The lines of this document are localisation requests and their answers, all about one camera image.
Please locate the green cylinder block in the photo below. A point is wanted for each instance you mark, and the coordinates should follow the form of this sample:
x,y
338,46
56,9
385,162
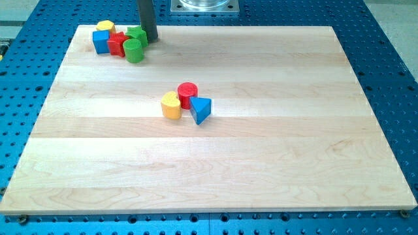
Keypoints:
x,y
133,50

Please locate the green star block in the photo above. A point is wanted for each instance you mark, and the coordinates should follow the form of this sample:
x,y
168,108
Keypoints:
x,y
138,33

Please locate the red star block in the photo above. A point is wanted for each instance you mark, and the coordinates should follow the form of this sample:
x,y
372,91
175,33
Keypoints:
x,y
115,43

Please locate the blue triangle block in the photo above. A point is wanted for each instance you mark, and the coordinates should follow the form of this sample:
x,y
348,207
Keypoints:
x,y
200,108

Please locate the red cylinder block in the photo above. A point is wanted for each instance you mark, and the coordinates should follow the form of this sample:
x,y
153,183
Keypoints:
x,y
185,91

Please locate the yellow heart block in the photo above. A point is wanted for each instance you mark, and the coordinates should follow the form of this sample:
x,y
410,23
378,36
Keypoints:
x,y
171,105

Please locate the light wooden board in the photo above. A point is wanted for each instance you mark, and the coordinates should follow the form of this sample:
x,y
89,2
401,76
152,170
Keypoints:
x,y
290,130

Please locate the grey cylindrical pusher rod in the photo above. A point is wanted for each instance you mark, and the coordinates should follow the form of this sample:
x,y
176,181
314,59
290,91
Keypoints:
x,y
146,14

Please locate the blue cube block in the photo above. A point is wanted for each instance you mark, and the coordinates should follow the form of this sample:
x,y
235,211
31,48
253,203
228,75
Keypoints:
x,y
100,39

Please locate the yellow hexagon block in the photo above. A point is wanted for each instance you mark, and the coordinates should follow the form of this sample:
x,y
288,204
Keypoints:
x,y
106,25

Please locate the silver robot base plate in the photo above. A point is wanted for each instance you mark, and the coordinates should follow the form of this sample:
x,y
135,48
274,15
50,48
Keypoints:
x,y
204,6

